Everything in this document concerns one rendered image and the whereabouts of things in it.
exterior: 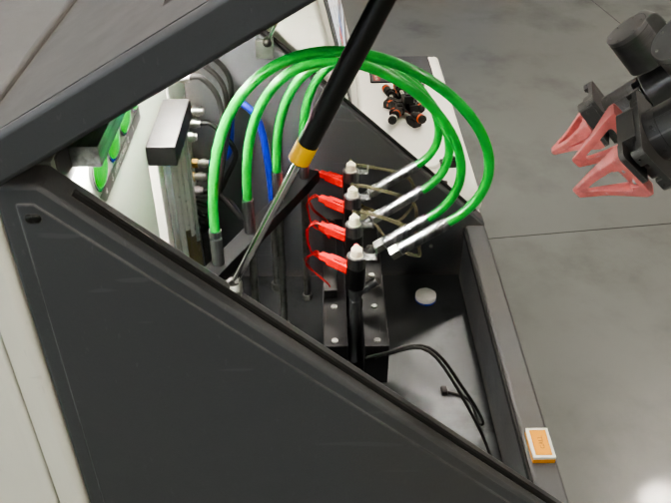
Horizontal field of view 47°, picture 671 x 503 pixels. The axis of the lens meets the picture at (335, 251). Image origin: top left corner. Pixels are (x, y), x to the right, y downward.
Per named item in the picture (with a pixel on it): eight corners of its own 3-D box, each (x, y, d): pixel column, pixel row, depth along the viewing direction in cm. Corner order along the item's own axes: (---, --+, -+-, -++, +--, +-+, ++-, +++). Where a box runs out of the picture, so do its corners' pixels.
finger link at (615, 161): (557, 190, 84) (635, 149, 78) (557, 146, 88) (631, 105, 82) (594, 224, 87) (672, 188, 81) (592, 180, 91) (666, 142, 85)
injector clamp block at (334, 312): (385, 413, 124) (389, 344, 115) (324, 414, 124) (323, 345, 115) (373, 280, 151) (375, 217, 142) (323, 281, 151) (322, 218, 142)
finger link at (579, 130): (543, 130, 117) (598, 95, 112) (570, 163, 119) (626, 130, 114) (542, 151, 112) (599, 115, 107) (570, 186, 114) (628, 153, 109)
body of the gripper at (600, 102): (580, 86, 112) (626, 56, 108) (619, 137, 115) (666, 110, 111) (580, 106, 107) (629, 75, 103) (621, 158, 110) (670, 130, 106)
